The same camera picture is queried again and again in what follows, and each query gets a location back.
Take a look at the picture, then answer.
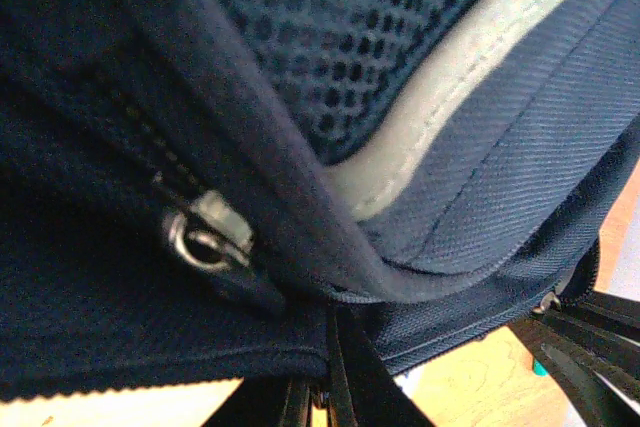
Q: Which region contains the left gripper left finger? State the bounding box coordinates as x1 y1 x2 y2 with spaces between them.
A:
202 375 329 427

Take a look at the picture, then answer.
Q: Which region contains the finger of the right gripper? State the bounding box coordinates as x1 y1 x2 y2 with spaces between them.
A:
509 292 639 426

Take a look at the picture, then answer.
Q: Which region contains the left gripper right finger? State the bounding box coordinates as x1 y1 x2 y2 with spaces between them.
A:
327 306 432 426

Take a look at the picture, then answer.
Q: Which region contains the green capped marker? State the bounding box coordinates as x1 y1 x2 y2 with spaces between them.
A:
532 359 548 377

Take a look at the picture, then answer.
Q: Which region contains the navy blue backpack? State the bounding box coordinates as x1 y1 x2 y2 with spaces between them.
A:
1 0 639 401

